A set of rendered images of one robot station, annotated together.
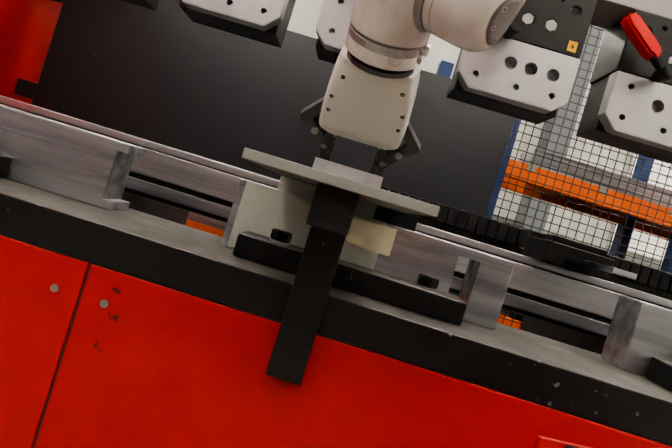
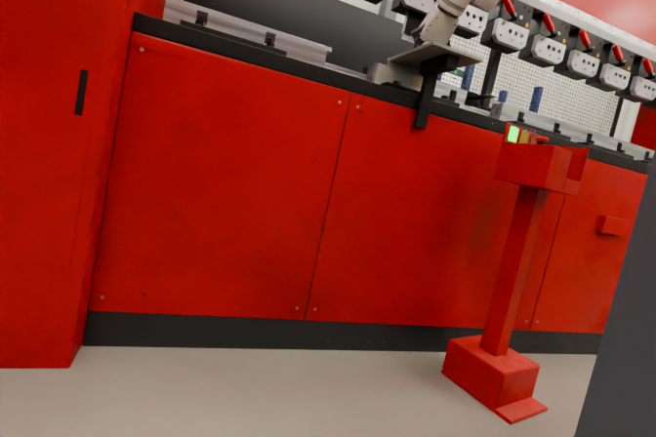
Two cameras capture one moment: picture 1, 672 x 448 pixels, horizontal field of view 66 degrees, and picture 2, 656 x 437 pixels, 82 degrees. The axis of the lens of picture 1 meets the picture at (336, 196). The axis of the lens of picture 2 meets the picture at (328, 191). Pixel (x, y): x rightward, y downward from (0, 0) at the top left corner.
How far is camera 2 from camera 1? 91 cm
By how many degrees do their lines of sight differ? 23
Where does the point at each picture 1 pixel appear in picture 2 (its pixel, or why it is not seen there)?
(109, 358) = (360, 127)
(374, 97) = (445, 25)
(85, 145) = (313, 48)
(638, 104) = (505, 30)
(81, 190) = not seen: hidden behind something
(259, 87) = (307, 24)
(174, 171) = not seen: hidden behind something
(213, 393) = (395, 137)
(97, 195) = not seen: hidden behind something
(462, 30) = (491, 3)
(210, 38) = not seen: outside the picture
